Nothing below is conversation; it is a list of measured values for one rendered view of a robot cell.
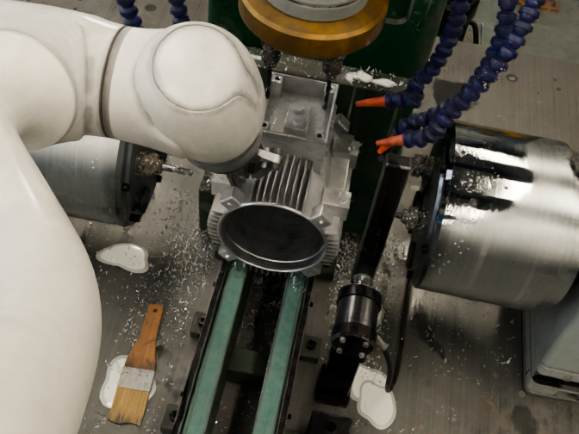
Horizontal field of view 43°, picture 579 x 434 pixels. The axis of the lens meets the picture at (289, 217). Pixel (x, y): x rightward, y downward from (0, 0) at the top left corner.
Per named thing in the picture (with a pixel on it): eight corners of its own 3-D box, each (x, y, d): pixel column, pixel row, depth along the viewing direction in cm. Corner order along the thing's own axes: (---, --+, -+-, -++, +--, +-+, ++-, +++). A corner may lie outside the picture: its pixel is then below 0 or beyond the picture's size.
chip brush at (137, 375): (142, 303, 120) (141, 300, 119) (172, 308, 120) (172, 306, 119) (107, 423, 108) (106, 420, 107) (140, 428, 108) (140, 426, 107)
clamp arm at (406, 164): (351, 269, 104) (387, 147, 84) (372, 274, 104) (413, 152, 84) (348, 290, 102) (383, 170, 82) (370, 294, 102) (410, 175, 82)
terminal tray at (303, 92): (265, 107, 112) (269, 71, 106) (334, 120, 111) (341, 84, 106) (248, 164, 104) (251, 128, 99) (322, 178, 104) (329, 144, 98)
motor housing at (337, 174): (235, 168, 124) (239, 83, 109) (345, 189, 123) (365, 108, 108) (206, 263, 112) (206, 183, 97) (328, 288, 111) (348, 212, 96)
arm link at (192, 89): (277, 76, 72) (148, 51, 73) (272, 10, 57) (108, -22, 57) (255, 182, 71) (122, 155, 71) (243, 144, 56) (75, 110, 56)
